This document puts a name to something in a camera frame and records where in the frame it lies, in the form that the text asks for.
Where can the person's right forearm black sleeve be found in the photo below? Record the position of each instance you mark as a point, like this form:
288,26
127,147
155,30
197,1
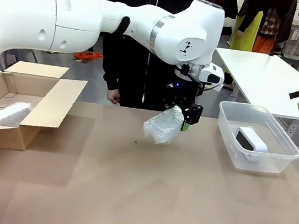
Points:
111,67

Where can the person in yellow apron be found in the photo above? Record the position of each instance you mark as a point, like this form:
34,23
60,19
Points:
250,31

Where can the bubble-wrapped white clock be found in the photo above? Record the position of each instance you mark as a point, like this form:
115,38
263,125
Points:
161,127
9,116

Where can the person in orange plaid clothes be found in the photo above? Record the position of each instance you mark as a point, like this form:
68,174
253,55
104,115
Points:
265,42

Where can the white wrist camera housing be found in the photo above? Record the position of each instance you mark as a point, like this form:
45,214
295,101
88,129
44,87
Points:
213,75

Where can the open brown cardboard box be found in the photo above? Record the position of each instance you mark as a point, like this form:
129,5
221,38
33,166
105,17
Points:
47,108

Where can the person's right hand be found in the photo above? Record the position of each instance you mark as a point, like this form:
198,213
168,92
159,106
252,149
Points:
113,97

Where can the clear plastic bin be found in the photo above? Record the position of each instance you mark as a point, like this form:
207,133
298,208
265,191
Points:
229,120

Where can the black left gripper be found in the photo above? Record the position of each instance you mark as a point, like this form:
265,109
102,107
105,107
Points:
180,97

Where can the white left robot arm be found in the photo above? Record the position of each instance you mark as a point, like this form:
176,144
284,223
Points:
40,13

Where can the white rounded table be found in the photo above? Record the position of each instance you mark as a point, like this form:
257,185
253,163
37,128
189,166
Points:
260,74

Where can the unwrapped white alarm clock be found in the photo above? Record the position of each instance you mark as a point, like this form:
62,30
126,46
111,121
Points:
255,149

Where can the person's black jacket torso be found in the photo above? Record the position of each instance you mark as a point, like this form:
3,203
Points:
135,71

